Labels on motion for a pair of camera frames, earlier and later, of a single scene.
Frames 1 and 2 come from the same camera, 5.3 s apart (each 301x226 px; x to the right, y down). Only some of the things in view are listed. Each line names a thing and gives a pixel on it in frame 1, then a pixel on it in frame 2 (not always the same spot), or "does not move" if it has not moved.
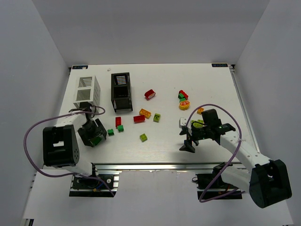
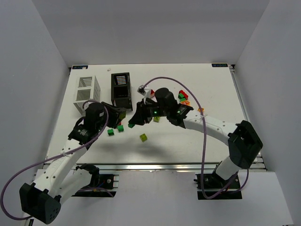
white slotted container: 88,90 does not move
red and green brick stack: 182,96 does not move
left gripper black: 93,135 to 114,113
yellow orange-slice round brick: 184,105 does not move
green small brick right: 120,128 does not move
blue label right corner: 219,65 does not move
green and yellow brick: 97,140 to 122,116
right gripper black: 191,134 to 145,111
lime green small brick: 156,117 does not move
